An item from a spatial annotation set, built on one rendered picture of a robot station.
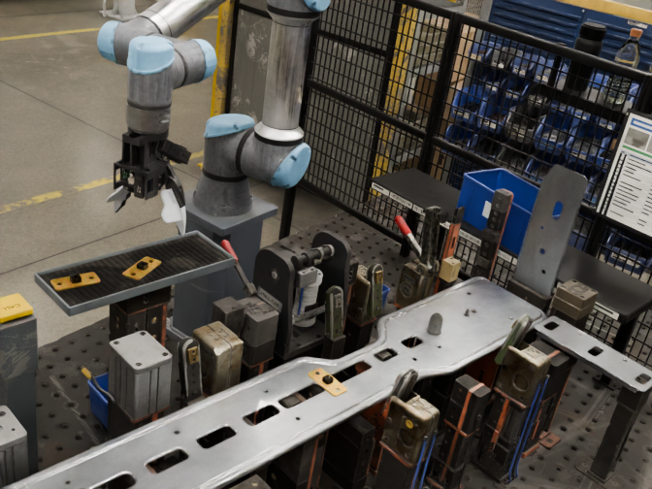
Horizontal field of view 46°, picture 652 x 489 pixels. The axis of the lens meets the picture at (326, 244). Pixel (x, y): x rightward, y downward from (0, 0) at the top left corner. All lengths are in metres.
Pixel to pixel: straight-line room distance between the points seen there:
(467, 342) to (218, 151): 0.73
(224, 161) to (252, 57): 2.70
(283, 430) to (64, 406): 0.67
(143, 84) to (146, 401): 0.55
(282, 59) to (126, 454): 0.88
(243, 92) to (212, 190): 2.75
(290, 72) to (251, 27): 2.79
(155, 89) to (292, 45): 0.46
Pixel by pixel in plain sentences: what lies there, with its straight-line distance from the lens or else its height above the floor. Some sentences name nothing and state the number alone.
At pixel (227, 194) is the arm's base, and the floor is 1.15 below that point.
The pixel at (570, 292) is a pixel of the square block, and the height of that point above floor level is 1.06.
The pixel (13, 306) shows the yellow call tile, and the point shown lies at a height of 1.16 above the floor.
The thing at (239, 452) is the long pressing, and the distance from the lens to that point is 1.38.
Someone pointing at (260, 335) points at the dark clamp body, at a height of 1.04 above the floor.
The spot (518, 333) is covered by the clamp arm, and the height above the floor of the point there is 1.08.
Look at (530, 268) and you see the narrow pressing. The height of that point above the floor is 1.05.
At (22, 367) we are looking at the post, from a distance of 1.49.
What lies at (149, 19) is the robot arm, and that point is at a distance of 1.52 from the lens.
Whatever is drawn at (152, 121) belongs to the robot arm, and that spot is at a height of 1.49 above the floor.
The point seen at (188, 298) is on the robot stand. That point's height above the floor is 0.85.
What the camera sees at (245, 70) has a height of 0.70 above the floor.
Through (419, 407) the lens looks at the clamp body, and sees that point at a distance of 1.48.
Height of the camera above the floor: 1.96
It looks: 28 degrees down
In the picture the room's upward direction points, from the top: 9 degrees clockwise
